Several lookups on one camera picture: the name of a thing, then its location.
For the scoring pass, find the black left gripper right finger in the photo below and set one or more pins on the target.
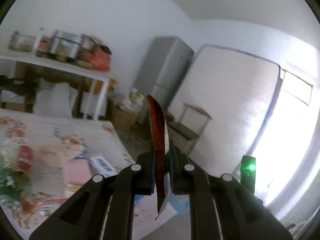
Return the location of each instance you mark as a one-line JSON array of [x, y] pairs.
[[220, 207]]

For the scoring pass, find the red soda can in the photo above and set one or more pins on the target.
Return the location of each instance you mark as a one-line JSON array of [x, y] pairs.
[[24, 160]]

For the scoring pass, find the grey refrigerator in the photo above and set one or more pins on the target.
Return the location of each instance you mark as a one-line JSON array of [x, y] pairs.
[[163, 69]]

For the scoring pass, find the white shelf table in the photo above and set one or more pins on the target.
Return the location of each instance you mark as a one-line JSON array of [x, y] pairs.
[[104, 77]]

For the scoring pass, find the cardboard box with bags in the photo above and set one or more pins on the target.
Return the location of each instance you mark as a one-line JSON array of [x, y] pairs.
[[126, 108]]

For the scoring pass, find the white sack under shelf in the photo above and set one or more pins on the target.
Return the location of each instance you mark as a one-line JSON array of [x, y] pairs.
[[55, 99]]

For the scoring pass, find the silver metal pot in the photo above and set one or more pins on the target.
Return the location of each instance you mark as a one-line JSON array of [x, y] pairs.
[[64, 43]]

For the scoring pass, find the glass bowl on shelf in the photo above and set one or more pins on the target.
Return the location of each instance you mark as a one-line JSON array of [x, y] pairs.
[[20, 42]]

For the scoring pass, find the red snack wrapper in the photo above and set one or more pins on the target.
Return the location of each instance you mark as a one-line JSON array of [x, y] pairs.
[[160, 139]]

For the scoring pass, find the dark cloth under shelf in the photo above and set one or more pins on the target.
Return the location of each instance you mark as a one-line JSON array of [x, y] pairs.
[[20, 87]]

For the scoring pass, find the blue white toothpaste box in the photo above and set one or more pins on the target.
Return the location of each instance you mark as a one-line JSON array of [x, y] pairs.
[[102, 166]]

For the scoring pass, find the white mattress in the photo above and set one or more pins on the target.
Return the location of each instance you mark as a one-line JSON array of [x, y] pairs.
[[236, 89]]

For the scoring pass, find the wooden chair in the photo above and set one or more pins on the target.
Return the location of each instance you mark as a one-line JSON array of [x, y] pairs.
[[190, 125]]

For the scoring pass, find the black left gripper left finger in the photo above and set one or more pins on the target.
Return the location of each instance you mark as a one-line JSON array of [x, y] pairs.
[[103, 208]]

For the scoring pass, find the floral tablecloth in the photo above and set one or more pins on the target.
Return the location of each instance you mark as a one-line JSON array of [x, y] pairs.
[[43, 133]]

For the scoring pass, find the beige paper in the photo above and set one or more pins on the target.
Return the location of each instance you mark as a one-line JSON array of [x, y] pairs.
[[57, 155]]

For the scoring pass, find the green plastic bottle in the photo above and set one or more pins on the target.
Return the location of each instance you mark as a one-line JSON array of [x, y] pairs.
[[11, 184]]

